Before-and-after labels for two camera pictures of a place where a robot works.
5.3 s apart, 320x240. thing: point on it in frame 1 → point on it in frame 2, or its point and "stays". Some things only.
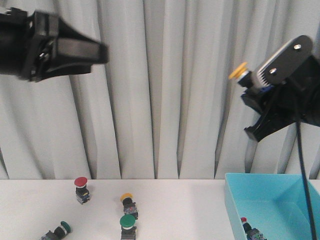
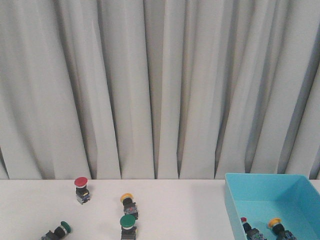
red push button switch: (251, 233) stays
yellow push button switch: (244, 76) → (279, 231)
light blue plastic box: (275, 204) stays
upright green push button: (128, 230) stays
